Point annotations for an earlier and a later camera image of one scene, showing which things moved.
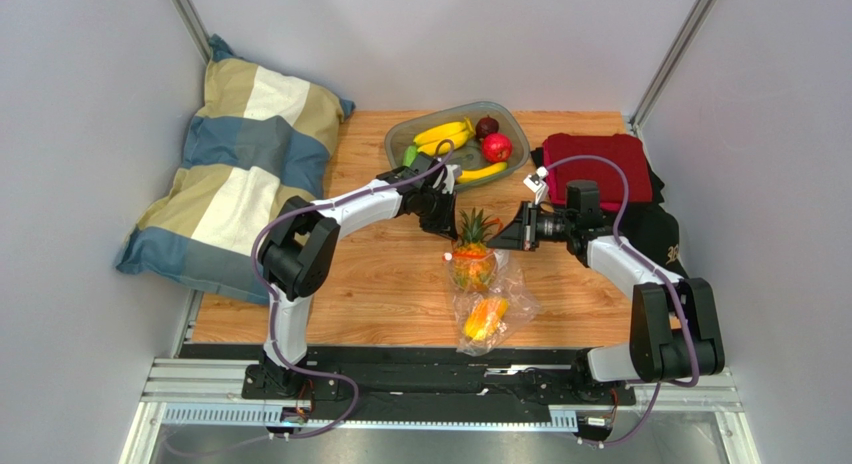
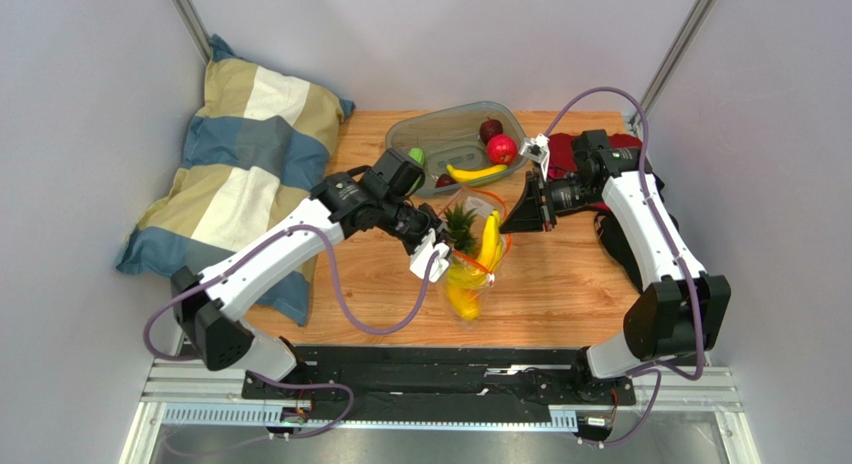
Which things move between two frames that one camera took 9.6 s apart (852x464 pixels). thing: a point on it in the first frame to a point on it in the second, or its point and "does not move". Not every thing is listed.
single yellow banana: x=466 y=176 does not move
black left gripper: x=446 y=225 to x=431 y=222
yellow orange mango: x=485 y=317 to x=466 y=301
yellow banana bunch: x=442 y=138 to x=472 y=273
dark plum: x=486 y=125 does not move
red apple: x=496 y=148 does not move
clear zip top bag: x=491 y=299 to x=472 y=222
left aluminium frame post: x=190 y=19 does not move
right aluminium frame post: x=707 y=0 does not move
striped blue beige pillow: x=257 y=139 does not move
